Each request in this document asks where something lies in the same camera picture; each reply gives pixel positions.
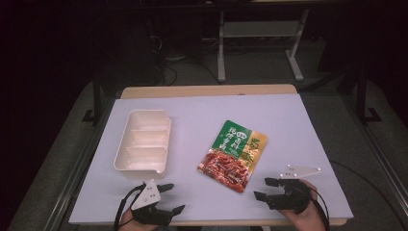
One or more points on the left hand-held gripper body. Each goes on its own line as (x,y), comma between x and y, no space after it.
(146,199)

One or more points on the person's right hand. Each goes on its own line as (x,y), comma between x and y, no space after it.
(308,219)

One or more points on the cream divided plastic tray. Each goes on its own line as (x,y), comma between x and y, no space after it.
(144,144)

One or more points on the pale table cover sheet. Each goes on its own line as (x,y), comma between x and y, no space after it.
(198,109)

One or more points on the person's left hand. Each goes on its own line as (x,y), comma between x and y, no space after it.
(128,224)

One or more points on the white metal desk frame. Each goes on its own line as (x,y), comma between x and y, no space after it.
(220,64)

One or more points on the black metal stand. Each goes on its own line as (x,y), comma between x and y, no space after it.
(97,102)
(362,96)

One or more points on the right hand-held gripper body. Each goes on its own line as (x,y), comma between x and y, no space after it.
(290,197)

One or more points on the aluminium frame rail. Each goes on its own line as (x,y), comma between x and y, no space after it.
(69,189)
(383,160)

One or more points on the green and red food packet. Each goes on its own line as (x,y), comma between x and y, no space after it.
(232,157)

